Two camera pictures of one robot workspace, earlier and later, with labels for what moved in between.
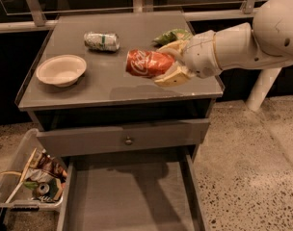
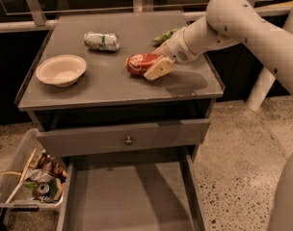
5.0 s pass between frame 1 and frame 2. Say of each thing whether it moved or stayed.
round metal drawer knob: stayed
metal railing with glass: stayed
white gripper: moved
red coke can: stayed
